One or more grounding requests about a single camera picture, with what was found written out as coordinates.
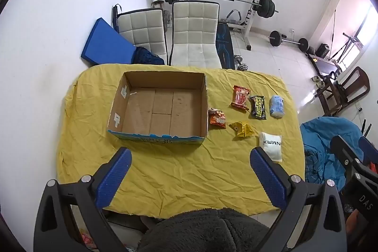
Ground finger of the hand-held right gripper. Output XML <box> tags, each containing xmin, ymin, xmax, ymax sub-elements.
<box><xmin>359</xmin><ymin>137</ymin><xmax>378</xmax><ymax>164</ymax></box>
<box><xmin>330</xmin><ymin>135</ymin><xmax>374</xmax><ymax>179</ymax></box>

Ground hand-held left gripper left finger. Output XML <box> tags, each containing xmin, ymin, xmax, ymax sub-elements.
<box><xmin>33</xmin><ymin>147</ymin><xmax>133</xmax><ymax>252</ymax></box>

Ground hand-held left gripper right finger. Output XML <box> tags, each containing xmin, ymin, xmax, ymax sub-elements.
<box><xmin>249</xmin><ymin>147</ymin><xmax>348</xmax><ymax>252</ymax></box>

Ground black snack packet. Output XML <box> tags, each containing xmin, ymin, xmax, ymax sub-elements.
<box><xmin>249</xmin><ymin>95</ymin><xmax>268</xmax><ymax>120</ymax></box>

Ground printed cardboard box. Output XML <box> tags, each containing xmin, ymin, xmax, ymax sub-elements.
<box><xmin>107</xmin><ymin>71</ymin><xmax>209</xmax><ymax>145</ymax></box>

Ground red panda snack packet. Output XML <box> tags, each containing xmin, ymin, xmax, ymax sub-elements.
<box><xmin>230</xmin><ymin>85</ymin><xmax>251</xmax><ymax>109</ymax></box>

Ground white soft packet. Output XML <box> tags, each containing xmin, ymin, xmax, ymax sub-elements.
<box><xmin>259</xmin><ymin>132</ymin><xmax>283</xmax><ymax>163</ymax></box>

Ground blue fabric cover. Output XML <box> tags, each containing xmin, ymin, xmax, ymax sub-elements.
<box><xmin>300</xmin><ymin>117</ymin><xmax>365</xmax><ymax>190</ymax></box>

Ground yellow snack packet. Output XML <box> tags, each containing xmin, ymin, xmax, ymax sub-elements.
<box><xmin>229</xmin><ymin>121</ymin><xmax>254</xmax><ymax>139</ymax></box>

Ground dark wooden chair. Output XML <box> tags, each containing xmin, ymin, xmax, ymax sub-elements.
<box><xmin>314</xmin><ymin>66</ymin><xmax>370</xmax><ymax>117</ymax></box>

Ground yellow tablecloth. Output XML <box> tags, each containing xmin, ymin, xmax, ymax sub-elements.
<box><xmin>56</xmin><ymin>64</ymin><xmax>305</xmax><ymax>218</ymax></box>

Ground light blue tissue pack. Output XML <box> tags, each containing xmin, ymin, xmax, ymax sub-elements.
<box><xmin>269</xmin><ymin>95</ymin><xmax>286</xmax><ymax>118</ymax></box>

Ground orange snack packet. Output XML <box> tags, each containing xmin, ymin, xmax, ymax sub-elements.
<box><xmin>208</xmin><ymin>108</ymin><xmax>227</xmax><ymax>129</ymax></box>

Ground dark grey fleece garment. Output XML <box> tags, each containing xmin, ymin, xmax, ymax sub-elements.
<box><xmin>137</xmin><ymin>207</ymin><xmax>271</xmax><ymax>252</ymax></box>

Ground wooden bench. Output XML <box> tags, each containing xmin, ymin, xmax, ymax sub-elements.
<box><xmin>307</xmin><ymin>53</ymin><xmax>340</xmax><ymax>75</ymax></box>

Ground black bag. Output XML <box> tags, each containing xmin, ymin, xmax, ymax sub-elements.
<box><xmin>316</xmin><ymin>44</ymin><xmax>330</xmax><ymax>59</ymax></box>

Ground chrome dumbbell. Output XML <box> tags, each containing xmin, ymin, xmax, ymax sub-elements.
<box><xmin>234</xmin><ymin>55</ymin><xmax>250</xmax><ymax>72</ymax></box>

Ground dark blue cloth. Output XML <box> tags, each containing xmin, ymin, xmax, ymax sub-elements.
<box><xmin>132</xmin><ymin>47</ymin><xmax>165</xmax><ymax>65</ymax></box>

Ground blue foam mat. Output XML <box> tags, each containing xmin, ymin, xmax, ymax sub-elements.
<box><xmin>81</xmin><ymin>18</ymin><xmax>137</xmax><ymax>66</ymax></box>

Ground short barbell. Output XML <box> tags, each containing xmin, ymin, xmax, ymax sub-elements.
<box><xmin>267</xmin><ymin>30</ymin><xmax>309</xmax><ymax>52</ymax></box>

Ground black and blue bench pad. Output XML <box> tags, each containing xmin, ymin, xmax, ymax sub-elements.
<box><xmin>215</xmin><ymin>22</ymin><xmax>235</xmax><ymax>69</ymax></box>

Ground white padded chair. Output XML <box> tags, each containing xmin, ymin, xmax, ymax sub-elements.
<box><xmin>117</xmin><ymin>8</ymin><xmax>168</xmax><ymax>65</ymax></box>
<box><xmin>169</xmin><ymin>1</ymin><xmax>222</xmax><ymax>69</ymax></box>

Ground white weight rack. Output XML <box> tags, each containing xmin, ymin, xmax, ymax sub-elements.
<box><xmin>183</xmin><ymin>0</ymin><xmax>266</xmax><ymax>51</ymax></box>

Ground barbell with black plates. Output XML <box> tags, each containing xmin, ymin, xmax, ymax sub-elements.
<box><xmin>155</xmin><ymin>0</ymin><xmax>279</xmax><ymax>19</ymax></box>

